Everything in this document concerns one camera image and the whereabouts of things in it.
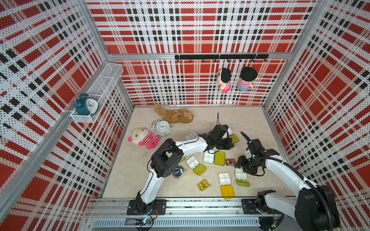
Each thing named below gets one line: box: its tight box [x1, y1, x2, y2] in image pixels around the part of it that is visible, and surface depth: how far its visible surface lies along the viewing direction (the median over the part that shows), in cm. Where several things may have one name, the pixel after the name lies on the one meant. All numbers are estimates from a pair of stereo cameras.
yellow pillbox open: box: [217, 172, 235, 200], surface depth 82 cm
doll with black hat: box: [237, 66, 259, 92], surface depth 99 cm
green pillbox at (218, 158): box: [202, 150, 226, 167], surface depth 92 cm
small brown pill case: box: [225, 158, 236, 167], surface depth 90 cm
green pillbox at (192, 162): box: [185, 155, 207, 176], surface depth 90 cm
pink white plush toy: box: [128, 127, 160, 150], surface depth 97 cm
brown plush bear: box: [154, 103, 195, 124], surface depth 105 cm
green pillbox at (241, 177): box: [234, 166, 251, 188], surface depth 84 cm
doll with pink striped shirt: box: [217, 67, 232, 94], surface depth 98 cm
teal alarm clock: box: [73, 92, 100, 116], surface depth 64 cm
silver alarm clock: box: [151, 118, 174, 137], surface depth 104 cm
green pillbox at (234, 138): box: [226, 127, 240, 144], surface depth 103 cm
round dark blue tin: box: [171, 165, 185, 179], surface depth 87 cm
